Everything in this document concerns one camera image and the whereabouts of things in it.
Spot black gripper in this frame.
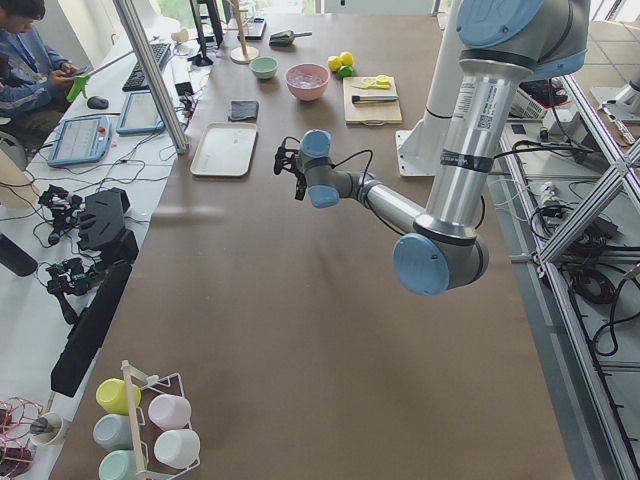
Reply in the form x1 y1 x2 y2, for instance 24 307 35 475
292 154 307 201

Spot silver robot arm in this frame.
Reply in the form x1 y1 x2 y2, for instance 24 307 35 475
287 1 590 295

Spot pile of clear ice cubes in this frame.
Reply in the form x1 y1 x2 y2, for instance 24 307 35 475
287 69 324 90

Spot wooden cup stand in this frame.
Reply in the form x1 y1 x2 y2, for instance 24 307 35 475
228 0 260 65

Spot metal ice scoop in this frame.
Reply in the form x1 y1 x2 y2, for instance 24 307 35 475
269 30 312 47

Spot pink cup in rack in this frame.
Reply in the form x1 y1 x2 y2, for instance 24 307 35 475
148 394 192 431

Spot yellow cup in rack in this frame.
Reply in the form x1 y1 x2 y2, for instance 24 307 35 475
95 378 128 416

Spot white cup in rack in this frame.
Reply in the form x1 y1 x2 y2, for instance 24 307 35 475
154 429 201 469

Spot grey cup in rack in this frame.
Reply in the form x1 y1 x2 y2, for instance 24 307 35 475
93 414 133 452

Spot mint cup in rack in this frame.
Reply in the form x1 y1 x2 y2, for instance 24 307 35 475
98 450 137 480

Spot cream rabbit tray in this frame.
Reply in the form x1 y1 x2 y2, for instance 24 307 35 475
190 122 257 178

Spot grey folded cloth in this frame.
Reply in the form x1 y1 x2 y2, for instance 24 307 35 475
228 100 259 122

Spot steel muddler black tip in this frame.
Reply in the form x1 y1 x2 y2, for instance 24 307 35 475
351 94 399 104

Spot pink bowl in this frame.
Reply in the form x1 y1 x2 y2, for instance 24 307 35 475
285 63 329 101

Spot wooden cutting board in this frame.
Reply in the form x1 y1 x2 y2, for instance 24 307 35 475
342 75 402 126

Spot green lime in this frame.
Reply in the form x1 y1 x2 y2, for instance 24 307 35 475
337 65 354 78

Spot green bowl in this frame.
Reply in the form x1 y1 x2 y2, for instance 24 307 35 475
249 56 279 80

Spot yellow lemon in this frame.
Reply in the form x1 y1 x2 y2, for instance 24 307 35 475
327 56 342 72
339 51 355 66

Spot blue teach pendant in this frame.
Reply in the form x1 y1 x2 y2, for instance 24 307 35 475
47 115 111 168
116 91 165 136

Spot black keyboard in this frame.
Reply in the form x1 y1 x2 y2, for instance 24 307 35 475
121 42 173 93

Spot seated person blue hoodie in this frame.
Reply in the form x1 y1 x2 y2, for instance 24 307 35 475
1 1 79 148

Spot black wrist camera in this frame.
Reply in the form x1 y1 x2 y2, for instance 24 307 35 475
273 136 299 175

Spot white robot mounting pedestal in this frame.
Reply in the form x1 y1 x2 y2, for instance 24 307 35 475
396 0 463 177

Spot aluminium frame post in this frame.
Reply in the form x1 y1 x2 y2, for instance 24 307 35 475
113 0 188 154

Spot white wire cup rack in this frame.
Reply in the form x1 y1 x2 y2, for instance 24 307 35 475
120 360 201 479

